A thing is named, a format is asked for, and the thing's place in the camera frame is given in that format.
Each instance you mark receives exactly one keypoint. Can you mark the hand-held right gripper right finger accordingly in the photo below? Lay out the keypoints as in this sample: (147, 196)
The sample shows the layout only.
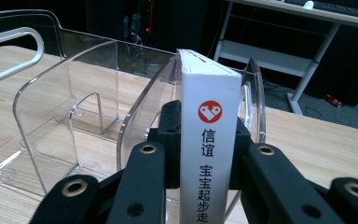
(244, 133)

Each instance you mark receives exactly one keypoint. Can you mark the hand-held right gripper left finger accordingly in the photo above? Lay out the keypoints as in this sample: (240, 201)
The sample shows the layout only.
(168, 130)

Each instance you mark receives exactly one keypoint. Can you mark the white book with green leaf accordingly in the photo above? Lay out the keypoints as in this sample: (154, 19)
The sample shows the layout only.
(211, 93)

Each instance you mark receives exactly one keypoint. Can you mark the clear acrylic book rack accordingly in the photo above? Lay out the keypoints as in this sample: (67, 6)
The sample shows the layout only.
(43, 124)

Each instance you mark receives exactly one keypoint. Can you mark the red can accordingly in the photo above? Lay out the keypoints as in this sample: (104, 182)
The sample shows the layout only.
(333, 100)

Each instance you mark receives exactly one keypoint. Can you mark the white computer mouse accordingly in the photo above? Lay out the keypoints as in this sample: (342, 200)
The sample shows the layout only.
(308, 4)

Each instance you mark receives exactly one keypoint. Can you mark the black keyboard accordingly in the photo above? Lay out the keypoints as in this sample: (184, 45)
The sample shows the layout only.
(326, 6)

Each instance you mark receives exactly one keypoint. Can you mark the white metal desk frame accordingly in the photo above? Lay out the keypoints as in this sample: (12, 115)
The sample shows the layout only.
(267, 59)

